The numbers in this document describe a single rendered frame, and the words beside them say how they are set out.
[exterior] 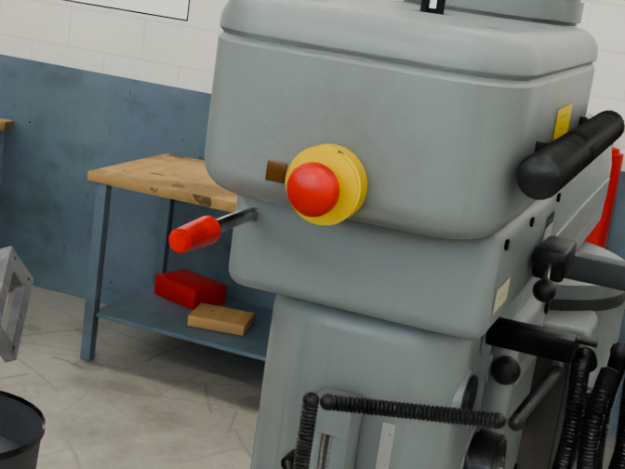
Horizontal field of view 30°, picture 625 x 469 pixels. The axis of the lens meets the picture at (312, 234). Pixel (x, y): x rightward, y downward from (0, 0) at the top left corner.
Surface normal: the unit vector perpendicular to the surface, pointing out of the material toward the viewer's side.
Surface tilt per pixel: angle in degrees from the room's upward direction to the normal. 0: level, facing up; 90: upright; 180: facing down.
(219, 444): 0
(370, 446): 90
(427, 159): 90
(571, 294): 90
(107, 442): 0
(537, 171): 90
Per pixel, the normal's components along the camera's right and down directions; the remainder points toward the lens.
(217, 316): 0.14, -0.96
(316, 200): -0.29, 0.23
